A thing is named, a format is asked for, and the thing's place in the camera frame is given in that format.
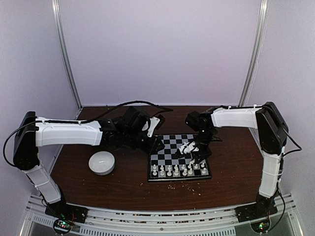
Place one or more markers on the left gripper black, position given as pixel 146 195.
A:
pixel 155 141

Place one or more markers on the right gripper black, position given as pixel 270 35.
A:
pixel 204 155

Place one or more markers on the white chess bishop piece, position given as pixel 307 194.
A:
pixel 184 172

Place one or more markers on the white piece row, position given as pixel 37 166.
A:
pixel 161 173

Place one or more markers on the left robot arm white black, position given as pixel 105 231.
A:
pixel 135 129

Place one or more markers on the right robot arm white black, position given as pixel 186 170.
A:
pixel 272 131

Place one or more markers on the black grey chess board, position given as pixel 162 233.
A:
pixel 168 157

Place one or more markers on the white ceramic bowl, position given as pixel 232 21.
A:
pixel 102 163

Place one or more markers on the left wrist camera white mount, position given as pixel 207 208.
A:
pixel 153 124

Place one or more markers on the aluminium front rail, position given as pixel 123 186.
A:
pixel 220 221

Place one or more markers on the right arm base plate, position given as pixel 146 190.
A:
pixel 253 212

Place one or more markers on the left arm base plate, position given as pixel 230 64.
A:
pixel 70 213

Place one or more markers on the right aluminium frame post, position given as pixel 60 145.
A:
pixel 257 47

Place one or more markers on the aluminium frame post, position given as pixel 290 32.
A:
pixel 64 52
pixel 257 47

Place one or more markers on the left aluminium frame post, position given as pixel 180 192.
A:
pixel 64 52

